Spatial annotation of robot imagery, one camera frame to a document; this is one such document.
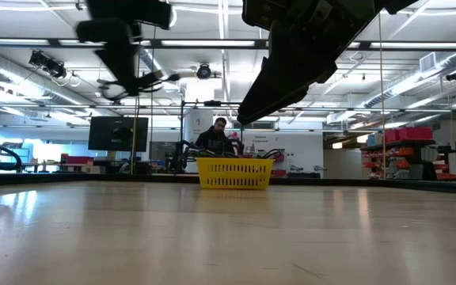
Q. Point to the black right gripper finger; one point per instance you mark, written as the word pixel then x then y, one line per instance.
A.
pixel 279 87

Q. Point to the black overhead camera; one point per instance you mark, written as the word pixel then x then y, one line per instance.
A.
pixel 204 72

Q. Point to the silver ventilation duct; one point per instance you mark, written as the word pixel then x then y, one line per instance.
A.
pixel 14 79

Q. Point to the shelf with red bins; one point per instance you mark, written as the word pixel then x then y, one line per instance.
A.
pixel 410 152

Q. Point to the black ceiling-mounted camera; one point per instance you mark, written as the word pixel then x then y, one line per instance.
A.
pixel 454 75
pixel 48 65

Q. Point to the black monitor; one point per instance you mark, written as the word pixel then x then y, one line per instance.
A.
pixel 117 134

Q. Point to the red storage bin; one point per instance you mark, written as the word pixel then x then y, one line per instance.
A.
pixel 414 134

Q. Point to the yellow plastic basket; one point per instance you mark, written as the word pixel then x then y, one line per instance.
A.
pixel 232 174

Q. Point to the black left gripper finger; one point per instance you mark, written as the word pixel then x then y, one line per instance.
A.
pixel 123 67

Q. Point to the black background robot arm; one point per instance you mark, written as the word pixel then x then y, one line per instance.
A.
pixel 178 158

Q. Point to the black overhead frame beam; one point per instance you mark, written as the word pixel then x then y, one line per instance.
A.
pixel 154 44

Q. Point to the red boxes on bench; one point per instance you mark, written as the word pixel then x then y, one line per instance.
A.
pixel 77 159

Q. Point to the person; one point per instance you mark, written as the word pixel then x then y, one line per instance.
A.
pixel 214 140

